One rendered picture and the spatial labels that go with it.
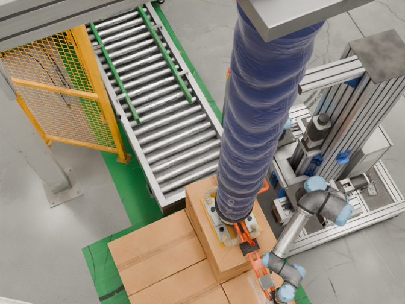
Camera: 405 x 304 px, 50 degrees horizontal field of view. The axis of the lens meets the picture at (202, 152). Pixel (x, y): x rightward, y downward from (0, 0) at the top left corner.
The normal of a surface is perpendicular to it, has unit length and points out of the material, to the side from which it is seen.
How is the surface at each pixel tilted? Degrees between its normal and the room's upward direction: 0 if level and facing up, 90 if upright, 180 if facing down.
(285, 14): 0
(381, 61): 0
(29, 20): 90
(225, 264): 0
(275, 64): 80
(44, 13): 90
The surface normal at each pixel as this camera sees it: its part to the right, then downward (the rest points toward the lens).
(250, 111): -0.44, 0.69
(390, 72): 0.02, -0.44
